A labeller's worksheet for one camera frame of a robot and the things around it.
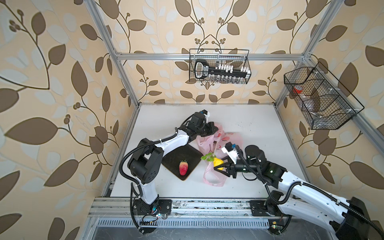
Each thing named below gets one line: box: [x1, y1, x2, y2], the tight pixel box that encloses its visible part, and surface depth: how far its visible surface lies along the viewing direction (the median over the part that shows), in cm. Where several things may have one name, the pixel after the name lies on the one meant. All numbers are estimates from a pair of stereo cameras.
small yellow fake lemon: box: [213, 157, 224, 171], surface depth 69 cm
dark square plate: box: [162, 144, 204, 181], surface depth 90 cm
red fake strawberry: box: [179, 159, 189, 176], surface depth 86 cm
